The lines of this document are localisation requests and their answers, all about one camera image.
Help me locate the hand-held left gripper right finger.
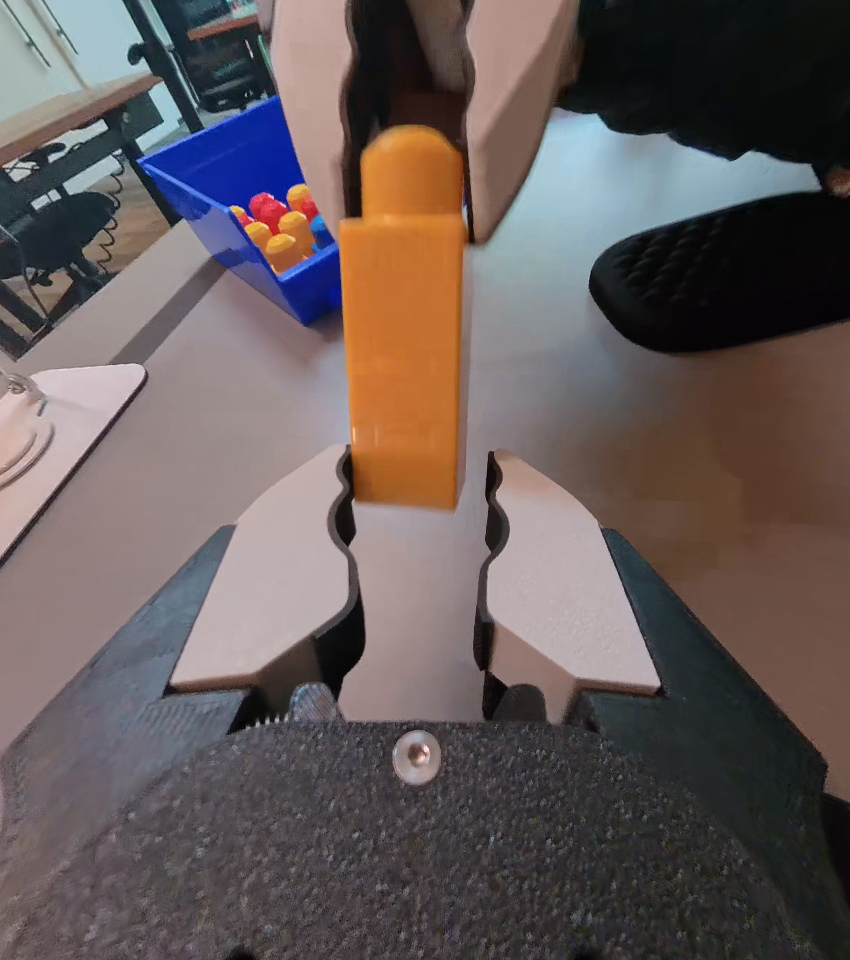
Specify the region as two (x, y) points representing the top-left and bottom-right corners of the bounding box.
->
(473, 450), (660, 723)

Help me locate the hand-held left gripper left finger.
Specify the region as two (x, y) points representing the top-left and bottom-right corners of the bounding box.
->
(168, 444), (366, 720)

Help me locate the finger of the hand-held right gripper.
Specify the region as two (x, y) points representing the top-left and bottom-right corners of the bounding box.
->
(271, 0), (366, 225)
(462, 0), (585, 246)

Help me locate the blue plastic bin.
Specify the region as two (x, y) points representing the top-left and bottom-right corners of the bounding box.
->
(137, 95), (345, 328)

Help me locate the pile of blocks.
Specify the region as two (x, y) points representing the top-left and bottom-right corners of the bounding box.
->
(228, 183), (337, 276)

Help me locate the yellow mega block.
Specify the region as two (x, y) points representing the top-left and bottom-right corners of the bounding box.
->
(347, 375), (465, 513)
(338, 123), (469, 384)

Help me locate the black office chair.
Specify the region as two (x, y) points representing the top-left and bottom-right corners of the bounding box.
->
(188, 18), (264, 112)
(0, 142), (120, 290)

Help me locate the wooden desk with black legs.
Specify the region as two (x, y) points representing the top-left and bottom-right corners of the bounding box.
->
(0, 71), (165, 361)

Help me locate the white document stand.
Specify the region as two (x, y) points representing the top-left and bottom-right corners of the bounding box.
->
(0, 116), (149, 601)

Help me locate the coiled black cable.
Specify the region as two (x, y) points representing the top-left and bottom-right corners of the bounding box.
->
(97, 146), (127, 265)

